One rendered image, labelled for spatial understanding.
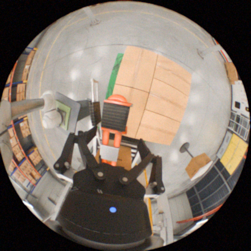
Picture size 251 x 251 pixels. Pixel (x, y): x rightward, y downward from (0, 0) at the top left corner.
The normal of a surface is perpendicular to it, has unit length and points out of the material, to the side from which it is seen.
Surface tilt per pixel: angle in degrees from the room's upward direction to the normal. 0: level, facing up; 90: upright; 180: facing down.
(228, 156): 90
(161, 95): 0
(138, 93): 0
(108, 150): 1
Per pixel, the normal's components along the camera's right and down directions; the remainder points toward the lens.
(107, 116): -0.06, 0.36
